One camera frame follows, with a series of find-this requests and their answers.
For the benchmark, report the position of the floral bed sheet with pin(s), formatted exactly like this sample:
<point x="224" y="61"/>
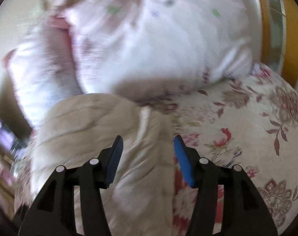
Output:
<point x="251" y="122"/>

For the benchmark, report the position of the floral pink pillow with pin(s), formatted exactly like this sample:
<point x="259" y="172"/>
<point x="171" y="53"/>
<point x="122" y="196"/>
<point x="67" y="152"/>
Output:
<point x="145" y="48"/>
<point x="42" y="71"/>

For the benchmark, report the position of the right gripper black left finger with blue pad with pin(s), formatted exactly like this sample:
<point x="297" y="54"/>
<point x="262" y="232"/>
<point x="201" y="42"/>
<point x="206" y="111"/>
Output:
<point x="71" y="196"/>

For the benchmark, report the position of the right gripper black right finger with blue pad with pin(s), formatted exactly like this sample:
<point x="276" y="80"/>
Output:
<point x="244" y="210"/>

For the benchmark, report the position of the left floral pink pillow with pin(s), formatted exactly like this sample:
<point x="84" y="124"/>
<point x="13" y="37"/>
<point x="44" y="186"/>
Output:
<point x="42" y="71"/>

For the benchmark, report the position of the right floral pink pillow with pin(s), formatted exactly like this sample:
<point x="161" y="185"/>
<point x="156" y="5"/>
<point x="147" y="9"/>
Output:
<point x="145" y="48"/>

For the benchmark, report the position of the wooden headboard frame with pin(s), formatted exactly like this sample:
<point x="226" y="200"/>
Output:
<point x="274" y="33"/>

